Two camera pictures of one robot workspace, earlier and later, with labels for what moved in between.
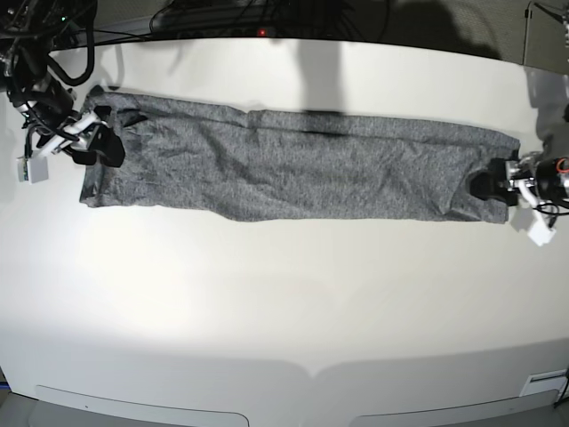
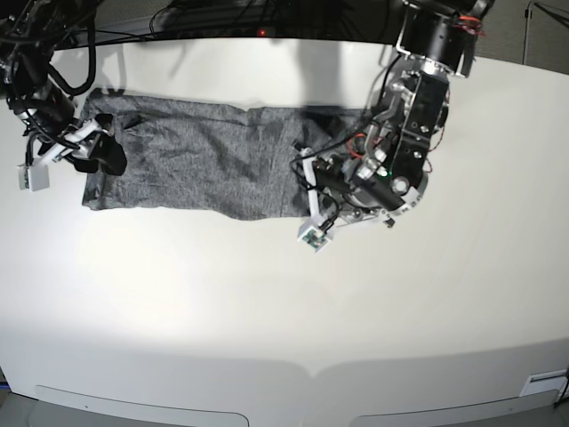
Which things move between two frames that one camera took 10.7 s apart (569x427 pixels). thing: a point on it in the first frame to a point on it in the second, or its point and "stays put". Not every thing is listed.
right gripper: [522, 173] to [339, 194]
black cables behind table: [111, 21] stays put
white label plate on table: [545, 382] stays put
